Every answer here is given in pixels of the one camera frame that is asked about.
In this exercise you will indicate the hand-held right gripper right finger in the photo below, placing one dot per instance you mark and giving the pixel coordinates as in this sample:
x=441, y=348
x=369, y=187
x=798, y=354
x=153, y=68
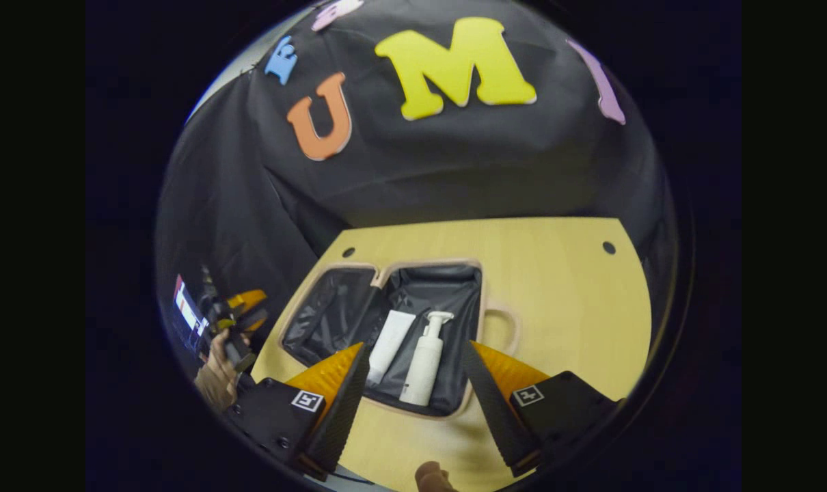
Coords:
x=495, y=417

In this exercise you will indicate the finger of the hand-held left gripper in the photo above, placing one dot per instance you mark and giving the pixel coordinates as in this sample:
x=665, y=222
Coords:
x=253, y=321
x=248, y=299

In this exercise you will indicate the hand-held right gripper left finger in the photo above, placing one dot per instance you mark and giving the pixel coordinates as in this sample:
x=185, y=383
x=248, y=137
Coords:
x=345, y=417

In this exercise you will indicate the white pump bottle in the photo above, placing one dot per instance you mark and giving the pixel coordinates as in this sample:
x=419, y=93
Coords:
x=424, y=369

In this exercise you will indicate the white skin care tube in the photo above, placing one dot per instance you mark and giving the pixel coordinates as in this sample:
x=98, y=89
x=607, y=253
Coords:
x=393, y=342

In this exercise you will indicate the beige pink suitcase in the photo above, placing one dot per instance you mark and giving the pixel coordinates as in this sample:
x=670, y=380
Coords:
x=420, y=287

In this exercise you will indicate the white and red banner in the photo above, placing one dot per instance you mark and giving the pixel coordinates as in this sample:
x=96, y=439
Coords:
x=186, y=314

